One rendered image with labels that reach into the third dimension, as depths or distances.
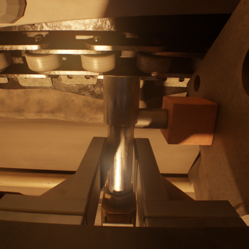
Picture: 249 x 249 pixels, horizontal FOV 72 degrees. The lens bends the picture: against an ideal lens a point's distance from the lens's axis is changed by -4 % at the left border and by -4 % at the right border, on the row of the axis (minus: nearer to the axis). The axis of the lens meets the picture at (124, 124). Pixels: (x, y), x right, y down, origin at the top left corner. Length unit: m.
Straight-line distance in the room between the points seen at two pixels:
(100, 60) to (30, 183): 0.34
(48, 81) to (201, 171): 0.28
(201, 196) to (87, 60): 0.28
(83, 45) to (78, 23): 0.02
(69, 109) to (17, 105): 0.09
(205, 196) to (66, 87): 0.28
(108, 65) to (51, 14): 0.07
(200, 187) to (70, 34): 0.31
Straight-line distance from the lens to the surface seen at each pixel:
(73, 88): 0.29
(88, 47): 0.20
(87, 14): 0.18
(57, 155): 0.39
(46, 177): 0.44
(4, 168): 0.50
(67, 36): 0.26
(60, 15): 0.19
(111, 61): 0.20
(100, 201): 0.56
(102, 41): 0.21
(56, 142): 0.36
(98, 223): 0.73
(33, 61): 0.22
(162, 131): 0.15
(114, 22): 0.21
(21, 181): 0.46
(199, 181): 0.35
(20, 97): 0.33
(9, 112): 0.34
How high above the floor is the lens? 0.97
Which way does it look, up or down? 48 degrees down
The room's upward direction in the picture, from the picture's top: 179 degrees counter-clockwise
